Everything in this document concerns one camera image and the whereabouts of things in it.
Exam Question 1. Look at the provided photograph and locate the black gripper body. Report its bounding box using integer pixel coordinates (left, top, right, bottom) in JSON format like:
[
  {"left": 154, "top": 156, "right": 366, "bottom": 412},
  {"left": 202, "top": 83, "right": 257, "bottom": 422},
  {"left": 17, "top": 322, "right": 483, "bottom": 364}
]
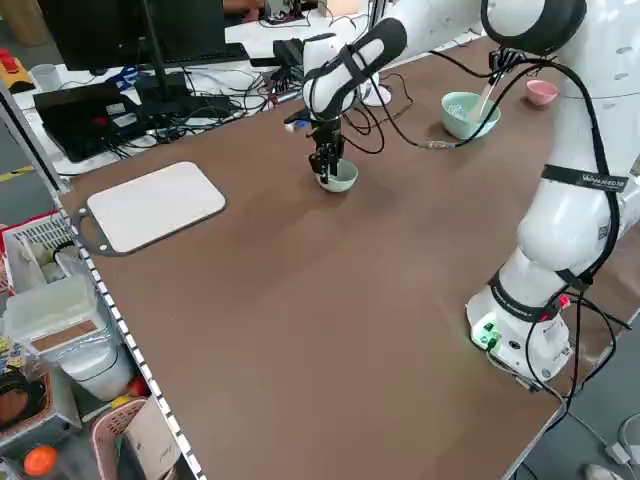
[{"left": 310, "top": 117, "right": 346, "bottom": 151}]

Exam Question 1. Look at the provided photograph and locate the small green bowl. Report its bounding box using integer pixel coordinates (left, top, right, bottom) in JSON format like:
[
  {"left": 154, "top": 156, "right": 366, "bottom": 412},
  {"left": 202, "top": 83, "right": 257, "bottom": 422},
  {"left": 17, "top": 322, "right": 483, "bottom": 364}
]
[{"left": 315, "top": 160, "right": 360, "bottom": 194}]

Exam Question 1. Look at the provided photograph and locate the pink bowl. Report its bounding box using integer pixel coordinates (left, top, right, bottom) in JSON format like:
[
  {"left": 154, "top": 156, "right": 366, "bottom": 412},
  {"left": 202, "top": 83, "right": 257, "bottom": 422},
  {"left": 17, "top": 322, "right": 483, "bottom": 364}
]
[{"left": 525, "top": 79, "right": 560, "bottom": 107}]

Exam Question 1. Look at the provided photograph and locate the large green bowl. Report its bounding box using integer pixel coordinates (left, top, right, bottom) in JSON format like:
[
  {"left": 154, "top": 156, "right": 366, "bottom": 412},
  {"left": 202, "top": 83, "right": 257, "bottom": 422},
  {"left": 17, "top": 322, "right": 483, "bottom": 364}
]
[{"left": 440, "top": 91, "right": 502, "bottom": 141}]

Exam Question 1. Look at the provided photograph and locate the black power supply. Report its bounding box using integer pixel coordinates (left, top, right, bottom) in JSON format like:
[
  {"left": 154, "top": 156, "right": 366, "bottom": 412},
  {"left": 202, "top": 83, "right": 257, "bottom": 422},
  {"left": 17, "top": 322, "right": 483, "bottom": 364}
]
[{"left": 272, "top": 38, "right": 307, "bottom": 76}]

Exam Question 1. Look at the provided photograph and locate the white grey-rimmed cutting board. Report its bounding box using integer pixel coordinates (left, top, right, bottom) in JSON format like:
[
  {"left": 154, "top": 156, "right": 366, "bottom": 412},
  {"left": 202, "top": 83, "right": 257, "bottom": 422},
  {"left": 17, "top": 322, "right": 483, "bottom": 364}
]
[{"left": 74, "top": 161, "right": 227, "bottom": 259}]

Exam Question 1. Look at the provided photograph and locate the black stand pole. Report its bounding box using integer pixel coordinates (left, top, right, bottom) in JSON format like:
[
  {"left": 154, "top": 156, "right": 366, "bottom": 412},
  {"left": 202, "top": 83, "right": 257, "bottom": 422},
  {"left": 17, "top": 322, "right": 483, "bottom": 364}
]
[{"left": 141, "top": 0, "right": 189, "bottom": 104}]

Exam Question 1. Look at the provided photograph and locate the black monitor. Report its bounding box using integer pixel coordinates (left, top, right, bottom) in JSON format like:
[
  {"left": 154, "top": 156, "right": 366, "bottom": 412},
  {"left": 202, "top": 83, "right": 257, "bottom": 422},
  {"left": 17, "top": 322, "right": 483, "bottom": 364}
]
[{"left": 37, "top": 0, "right": 226, "bottom": 71}]

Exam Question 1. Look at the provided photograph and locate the clear plastic beaker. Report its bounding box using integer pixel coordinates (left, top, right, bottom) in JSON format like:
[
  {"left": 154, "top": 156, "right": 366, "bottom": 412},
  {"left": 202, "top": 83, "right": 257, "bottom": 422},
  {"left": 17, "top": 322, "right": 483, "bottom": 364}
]
[{"left": 32, "top": 63, "right": 61, "bottom": 92}]

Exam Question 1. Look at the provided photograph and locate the white slotted basket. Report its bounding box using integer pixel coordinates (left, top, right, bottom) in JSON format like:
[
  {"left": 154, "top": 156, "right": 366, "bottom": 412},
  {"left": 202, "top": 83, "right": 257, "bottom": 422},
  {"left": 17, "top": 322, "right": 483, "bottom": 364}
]
[{"left": 2, "top": 209, "right": 76, "bottom": 296}]

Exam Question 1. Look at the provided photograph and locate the clear plastic storage box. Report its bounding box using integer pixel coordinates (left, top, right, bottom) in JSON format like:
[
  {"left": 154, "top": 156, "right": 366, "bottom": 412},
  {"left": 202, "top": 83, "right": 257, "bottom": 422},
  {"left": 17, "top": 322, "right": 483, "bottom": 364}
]
[{"left": 4, "top": 274, "right": 106, "bottom": 354}]

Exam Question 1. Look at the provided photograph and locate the brown cardboard sheet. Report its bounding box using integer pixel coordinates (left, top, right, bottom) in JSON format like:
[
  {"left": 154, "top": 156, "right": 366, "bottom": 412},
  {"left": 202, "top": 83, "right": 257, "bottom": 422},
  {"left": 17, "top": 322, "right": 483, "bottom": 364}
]
[{"left": 122, "top": 397, "right": 181, "bottom": 476}]

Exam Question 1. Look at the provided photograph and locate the red emergency stop button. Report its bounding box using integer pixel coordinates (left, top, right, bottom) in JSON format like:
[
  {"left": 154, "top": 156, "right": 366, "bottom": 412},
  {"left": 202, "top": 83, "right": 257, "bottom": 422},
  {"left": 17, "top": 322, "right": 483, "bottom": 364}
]
[{"left": 0, "top": 47, "right": 32, "bottom": 94}]

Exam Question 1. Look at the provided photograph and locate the pink plastic basket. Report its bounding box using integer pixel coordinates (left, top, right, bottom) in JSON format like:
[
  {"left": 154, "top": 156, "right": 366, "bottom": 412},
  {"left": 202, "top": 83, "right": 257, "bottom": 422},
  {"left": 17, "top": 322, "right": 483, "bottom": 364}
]
[{"left": 89, "top": 397, "right": 181, "bottom": 480}]

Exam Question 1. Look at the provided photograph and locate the black lamp cable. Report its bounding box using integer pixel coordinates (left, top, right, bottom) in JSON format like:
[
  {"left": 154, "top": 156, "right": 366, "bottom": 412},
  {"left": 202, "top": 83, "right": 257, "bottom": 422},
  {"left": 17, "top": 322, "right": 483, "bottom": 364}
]
[{"left": 349, "top": 73, "right": 414, "bottom": 132}]

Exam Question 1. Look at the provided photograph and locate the aluminium frame rail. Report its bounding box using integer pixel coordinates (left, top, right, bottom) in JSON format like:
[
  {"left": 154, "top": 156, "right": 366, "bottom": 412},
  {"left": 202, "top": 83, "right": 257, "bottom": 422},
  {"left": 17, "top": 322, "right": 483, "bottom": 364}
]
[{"left": 0, "top": 87, "right": 207, "bottom": 480}]

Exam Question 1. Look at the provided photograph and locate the black base power cable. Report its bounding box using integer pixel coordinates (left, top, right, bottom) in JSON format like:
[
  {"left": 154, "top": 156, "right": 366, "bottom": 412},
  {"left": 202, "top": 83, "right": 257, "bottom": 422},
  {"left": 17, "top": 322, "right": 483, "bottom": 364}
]
[{"left": 519, "top": 289, "right": 632, "bottom": 480}]

